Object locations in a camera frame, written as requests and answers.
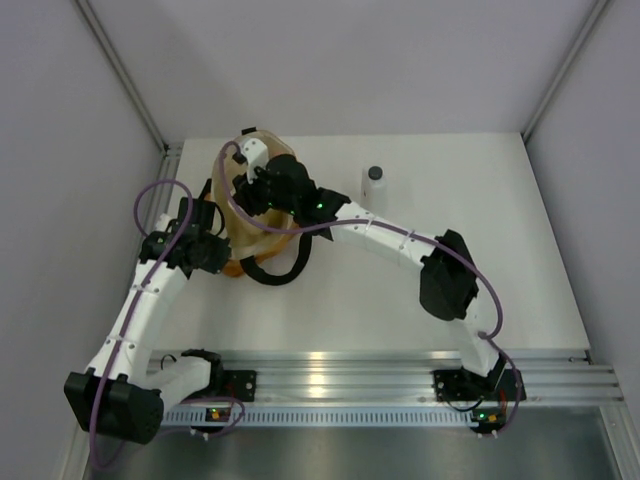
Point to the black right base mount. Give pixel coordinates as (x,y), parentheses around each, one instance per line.
(458,385)

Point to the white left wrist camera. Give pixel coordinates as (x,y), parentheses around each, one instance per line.
(164,224)

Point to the tan canvas bag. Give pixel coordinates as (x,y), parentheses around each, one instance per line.
(247,240)

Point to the white bottle dark cap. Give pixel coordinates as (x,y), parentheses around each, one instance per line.
(374,189)

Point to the right aluminium frame post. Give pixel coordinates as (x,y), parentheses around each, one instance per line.
(596,13)

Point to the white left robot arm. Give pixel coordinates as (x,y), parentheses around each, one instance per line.
(116,396)

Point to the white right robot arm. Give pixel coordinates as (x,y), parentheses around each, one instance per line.
(451,287)

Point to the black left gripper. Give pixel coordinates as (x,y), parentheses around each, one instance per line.
(222,255)

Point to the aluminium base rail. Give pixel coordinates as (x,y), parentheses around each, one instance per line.
(319,389)

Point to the aluminium frame post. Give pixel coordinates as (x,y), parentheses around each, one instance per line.
(91,19)
(596,13)

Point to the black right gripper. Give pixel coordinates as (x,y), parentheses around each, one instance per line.
(246,191)

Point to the left aluminium frame post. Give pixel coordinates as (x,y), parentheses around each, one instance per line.
(91,19)

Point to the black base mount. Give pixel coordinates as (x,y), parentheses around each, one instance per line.
(239,384)
(458,385)

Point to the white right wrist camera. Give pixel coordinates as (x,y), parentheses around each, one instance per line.
(255,152)

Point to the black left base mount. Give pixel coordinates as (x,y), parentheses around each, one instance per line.
(239,384)

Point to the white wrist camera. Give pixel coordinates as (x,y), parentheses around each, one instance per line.
(164,224)
(255,152)

